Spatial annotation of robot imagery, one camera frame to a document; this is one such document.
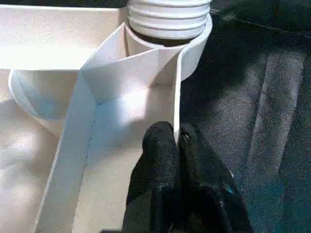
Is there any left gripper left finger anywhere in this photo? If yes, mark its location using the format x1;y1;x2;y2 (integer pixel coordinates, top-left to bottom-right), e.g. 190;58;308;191
121;121;182;233

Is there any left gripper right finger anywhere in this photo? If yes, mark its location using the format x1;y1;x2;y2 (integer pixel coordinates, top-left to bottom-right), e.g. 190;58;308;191
177;123;254;233

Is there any white plastic table top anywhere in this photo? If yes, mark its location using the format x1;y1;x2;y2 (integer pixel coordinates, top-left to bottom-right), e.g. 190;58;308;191
0;5;213;233

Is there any white plastic table leg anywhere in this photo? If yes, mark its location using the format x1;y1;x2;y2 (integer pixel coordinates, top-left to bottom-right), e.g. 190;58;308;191
126;0;212;40

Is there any black work mat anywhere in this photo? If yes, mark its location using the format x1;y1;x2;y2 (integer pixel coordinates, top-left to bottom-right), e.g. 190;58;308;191
173;0;311;233

